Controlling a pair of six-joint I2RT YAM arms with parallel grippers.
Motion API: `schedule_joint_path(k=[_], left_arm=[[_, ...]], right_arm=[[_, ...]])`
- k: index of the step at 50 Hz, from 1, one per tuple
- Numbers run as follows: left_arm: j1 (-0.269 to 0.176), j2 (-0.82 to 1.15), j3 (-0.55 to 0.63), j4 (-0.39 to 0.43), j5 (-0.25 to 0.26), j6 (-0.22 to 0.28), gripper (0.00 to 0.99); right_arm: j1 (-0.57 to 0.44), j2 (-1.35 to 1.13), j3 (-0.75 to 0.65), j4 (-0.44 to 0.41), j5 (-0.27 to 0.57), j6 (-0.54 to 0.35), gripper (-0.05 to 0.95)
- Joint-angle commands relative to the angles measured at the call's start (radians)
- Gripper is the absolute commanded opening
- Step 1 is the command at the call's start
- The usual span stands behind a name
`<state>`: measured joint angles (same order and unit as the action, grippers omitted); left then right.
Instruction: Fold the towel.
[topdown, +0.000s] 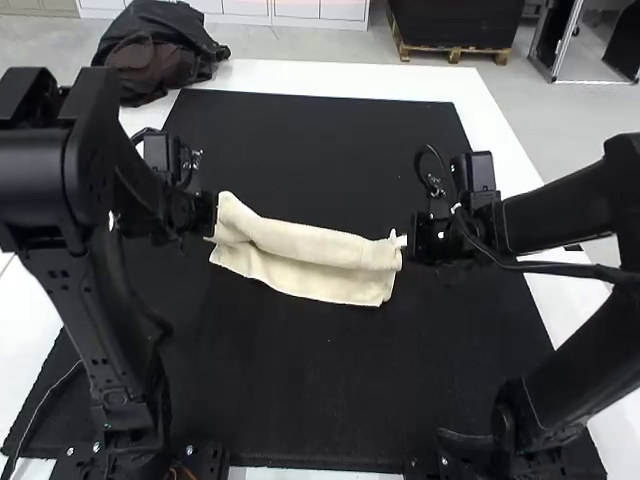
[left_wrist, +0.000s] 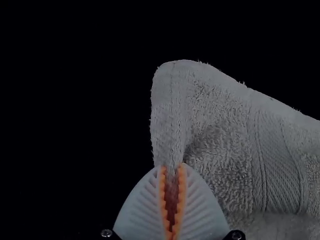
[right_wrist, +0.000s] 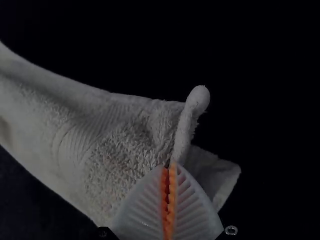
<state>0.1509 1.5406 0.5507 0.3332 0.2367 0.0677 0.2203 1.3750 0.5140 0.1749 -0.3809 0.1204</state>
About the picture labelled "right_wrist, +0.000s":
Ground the pale towel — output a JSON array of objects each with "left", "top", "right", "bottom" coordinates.
[{"left": 0, "top": 41, "right": 242, "bottom": 226}]

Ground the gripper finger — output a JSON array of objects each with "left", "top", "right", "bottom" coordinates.
[
  {"left": 168, "top": 161, "right": 239, "bottom": 240},
  {"left": 96, "top": 164, "right": 171, "bottom": 240}
]

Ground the black mat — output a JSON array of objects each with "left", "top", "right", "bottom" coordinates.
[{"left": 0, "top": 0, "right": 320, "bottom": 240}]

